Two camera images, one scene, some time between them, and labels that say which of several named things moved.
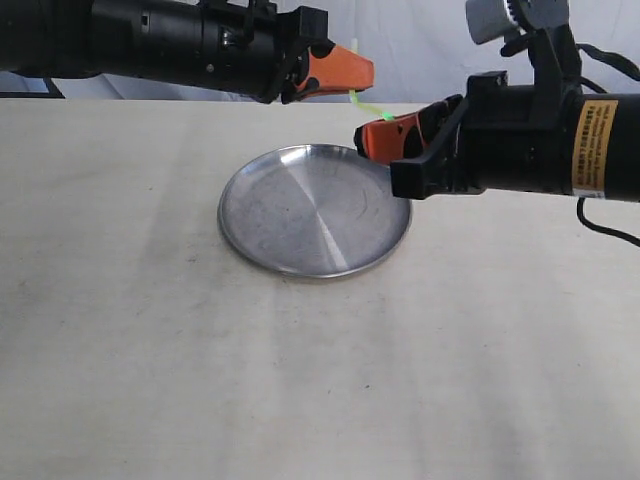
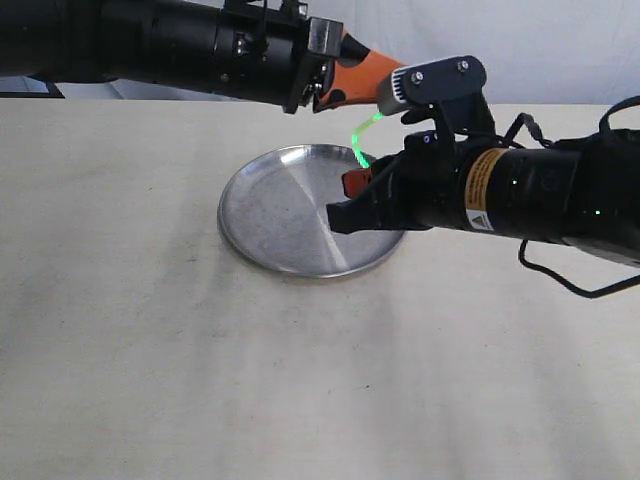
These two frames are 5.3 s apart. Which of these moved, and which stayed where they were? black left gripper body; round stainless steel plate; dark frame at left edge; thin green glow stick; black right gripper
Moved: black right gripper; thin green glow stick
Stayed: black left gripper body; round stainless steel plate; dark frame at left edge
